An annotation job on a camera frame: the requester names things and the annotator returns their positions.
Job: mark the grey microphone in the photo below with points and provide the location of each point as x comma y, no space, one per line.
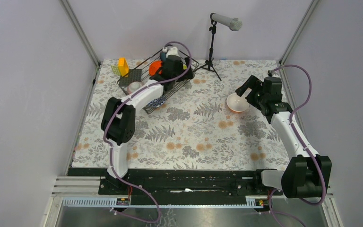
234,24

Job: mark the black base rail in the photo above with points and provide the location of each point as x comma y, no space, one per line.
180,187

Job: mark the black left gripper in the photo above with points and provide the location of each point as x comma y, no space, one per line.
188,76

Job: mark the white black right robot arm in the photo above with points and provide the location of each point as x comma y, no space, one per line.
307,174

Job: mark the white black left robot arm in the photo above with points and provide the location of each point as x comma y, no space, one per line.
119,120

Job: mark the black microphone tripod stand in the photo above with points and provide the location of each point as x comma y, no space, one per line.
209,63

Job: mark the yellow-green small grid plate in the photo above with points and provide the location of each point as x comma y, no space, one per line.
115,70

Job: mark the blue white patterned bowl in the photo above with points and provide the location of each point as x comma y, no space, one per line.
157,102

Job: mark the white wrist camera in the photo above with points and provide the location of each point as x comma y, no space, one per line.
272,73
172,50

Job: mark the pink patterned bowl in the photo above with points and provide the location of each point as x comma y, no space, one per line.
134,86

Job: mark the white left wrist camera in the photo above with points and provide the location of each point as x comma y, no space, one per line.
172,50

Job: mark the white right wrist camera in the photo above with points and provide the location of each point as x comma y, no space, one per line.
272,73

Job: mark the solid orange bowl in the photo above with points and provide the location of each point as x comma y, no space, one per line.
154,67

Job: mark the orange toy block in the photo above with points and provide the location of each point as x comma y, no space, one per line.
123,67

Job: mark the orange bowl white inside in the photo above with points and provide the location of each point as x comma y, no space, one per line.
237,103

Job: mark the dark grey building baseplate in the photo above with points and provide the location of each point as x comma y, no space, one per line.
133,76

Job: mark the dark teal bowl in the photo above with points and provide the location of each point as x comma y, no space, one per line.
163,55

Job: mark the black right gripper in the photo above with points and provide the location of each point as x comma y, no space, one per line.
254,83

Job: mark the black wire dish rack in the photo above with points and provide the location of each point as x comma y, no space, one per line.
189,63

